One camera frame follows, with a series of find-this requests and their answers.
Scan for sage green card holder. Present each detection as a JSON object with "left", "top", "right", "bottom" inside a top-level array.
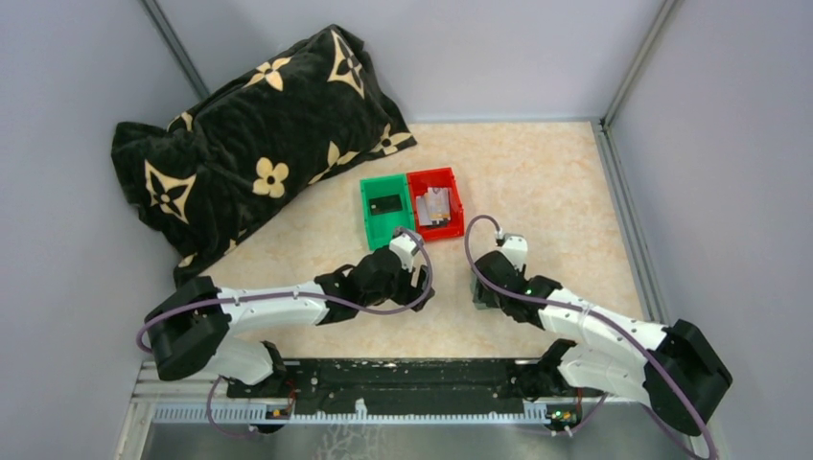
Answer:
[{"left": 472, "top": 279, "right": 501, "bottom": 311}]

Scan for green plastic bin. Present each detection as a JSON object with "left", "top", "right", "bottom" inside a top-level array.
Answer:
[{"left": 360, "top": 174, "right": 415, "bottom": 251}]

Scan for red plastic bin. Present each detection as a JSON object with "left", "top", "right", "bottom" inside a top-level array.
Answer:
[{"left": 406, "top": 167, "right": 465, "bottom": 242}]

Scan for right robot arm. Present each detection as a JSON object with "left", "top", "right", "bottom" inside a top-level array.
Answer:
[{"left": 474, "top": 251, "right": 733, "bottom": 436}]

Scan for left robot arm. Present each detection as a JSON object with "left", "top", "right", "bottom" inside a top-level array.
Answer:
[{"left": 136, "top": 247, "right": 434, "bottom": 397}]

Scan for stack of cards in red bin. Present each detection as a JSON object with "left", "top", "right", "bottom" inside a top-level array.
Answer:
[{"left": 416, "top": 187, "right": 452, "bottom": 227}]

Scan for black floral pillow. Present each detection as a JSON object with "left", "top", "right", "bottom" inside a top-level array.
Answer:
[{"left": 110, "top": 24, "right": 416, "bottom": 285}]

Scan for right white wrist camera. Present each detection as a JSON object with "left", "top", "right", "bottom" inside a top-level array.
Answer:
[{"left": 497, "top": 234, "right": 528, "bottom": 271}]

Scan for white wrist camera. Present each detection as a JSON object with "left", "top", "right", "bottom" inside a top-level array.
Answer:
[
  {"left": 388, "top": 233, "right": 419, "bottom": 265},
  {"left": 497, "top": 234, "right": 528, "bottom": 271}
]

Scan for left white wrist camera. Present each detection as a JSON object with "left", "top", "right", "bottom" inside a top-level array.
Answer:
[{"left": 388, "top": 233, "right": 419, "bottom": 265}]

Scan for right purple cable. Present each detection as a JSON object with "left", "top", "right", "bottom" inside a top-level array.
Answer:
[{"left": 463, "top": 214, "right": 720, "bottom": 460}]

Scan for purple cable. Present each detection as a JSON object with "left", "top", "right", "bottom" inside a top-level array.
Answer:
[
  {"left": 135, "top": 226, "right": 435, "bottom": 441},
  {"left": 463, "top": 214, "right": 720, "bottom": 460}
]

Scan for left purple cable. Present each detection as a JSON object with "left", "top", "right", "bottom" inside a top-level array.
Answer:
[{"left": 135, "top": 226, "right": 435, "bottom": 441}]

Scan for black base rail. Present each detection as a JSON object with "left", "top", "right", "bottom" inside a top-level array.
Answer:
[{"left": 225, "top": 356, "right": 605, "bottom": 417}]

